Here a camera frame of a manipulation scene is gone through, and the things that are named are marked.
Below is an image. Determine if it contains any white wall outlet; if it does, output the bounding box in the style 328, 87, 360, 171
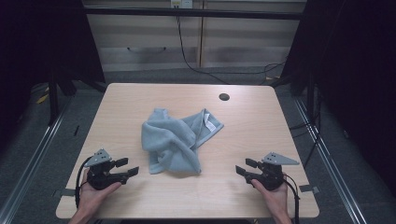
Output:
169, 0, 194, 9

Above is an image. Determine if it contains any metal floor rail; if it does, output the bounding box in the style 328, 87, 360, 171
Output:
293, 97, 368, 224
0, 92, 74, 224

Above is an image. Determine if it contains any grey tape strip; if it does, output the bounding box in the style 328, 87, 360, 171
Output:
53, 188, 78, 198
299, 184, 320, 194

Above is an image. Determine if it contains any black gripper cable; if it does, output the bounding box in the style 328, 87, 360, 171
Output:
75, 156, 93, 209
282, 173, 301, 224

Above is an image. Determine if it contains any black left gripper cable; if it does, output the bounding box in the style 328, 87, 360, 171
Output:
75, 156, 93, 209

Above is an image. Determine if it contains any black hanging wall cable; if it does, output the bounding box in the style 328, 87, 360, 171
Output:
176, 15, 288, 85

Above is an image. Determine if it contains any black curtain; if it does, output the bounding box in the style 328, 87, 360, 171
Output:
0, 0, 106, 147
281, 0, 396, 197

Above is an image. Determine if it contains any black metal stand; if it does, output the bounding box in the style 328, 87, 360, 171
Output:
47, 73, 61, 127

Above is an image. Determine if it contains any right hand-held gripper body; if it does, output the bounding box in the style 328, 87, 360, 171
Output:
245, 151, 301, 191

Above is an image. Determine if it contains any person's left hand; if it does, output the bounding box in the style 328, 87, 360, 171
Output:
78, 169, 122, 217

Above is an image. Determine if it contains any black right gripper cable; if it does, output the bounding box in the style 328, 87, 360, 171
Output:
282, 173, 301, 224

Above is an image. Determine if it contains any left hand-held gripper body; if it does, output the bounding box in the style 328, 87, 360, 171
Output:
83, 148, 129, 191

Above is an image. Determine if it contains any black horizontal frame bar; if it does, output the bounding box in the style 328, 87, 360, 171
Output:
83, 7, 304, 21

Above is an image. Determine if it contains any black floor cable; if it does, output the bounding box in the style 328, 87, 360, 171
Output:
288, 87, 323, 171

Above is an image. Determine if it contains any grey terry towel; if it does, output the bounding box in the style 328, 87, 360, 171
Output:
141, 107, 225, 175

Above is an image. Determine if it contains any person's right hand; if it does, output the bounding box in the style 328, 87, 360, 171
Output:
250, 175, 290, 217

